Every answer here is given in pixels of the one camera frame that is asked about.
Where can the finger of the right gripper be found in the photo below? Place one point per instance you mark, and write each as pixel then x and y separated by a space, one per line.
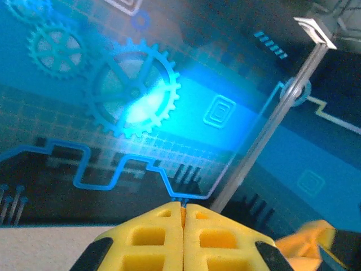
pixel 348 248

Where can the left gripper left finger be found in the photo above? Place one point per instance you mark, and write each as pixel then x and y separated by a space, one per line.
pixel 146 254

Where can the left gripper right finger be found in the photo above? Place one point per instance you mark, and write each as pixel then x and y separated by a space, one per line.
pixel 220 254

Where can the yellow t-shirt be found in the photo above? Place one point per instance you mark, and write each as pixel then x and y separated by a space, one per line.
pixel 299 242

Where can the right aluminium frame post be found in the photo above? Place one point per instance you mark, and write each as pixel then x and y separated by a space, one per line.
pixel 270 130

